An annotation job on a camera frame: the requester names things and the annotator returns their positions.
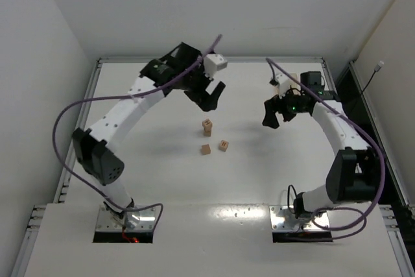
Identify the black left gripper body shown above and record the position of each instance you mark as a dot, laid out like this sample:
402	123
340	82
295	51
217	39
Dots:
201	92

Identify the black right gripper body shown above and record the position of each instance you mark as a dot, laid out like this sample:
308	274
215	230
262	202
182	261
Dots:
279	106

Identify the wood block letter H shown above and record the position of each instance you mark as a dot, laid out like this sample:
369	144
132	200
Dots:
207	124

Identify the plain wood block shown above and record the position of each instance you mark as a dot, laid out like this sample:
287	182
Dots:
205	149
207	132

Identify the wood block with bars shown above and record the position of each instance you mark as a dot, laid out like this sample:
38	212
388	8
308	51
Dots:
223	145

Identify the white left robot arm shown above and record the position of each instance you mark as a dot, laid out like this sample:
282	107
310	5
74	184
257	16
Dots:
184	68

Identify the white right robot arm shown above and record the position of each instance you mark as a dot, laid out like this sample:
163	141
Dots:
354	175

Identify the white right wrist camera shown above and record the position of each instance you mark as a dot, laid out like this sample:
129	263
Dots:
284	84

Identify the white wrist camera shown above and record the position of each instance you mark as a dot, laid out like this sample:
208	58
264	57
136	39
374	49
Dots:
284	84
214	63

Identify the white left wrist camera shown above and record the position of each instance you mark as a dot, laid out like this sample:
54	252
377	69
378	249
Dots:
214	63

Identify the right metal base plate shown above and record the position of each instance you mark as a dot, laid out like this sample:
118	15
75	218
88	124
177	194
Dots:
284	220

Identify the metal base plate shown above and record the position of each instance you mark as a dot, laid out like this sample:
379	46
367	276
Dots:
284	220
132	222

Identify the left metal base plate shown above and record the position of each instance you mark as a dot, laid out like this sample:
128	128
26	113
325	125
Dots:
132	222

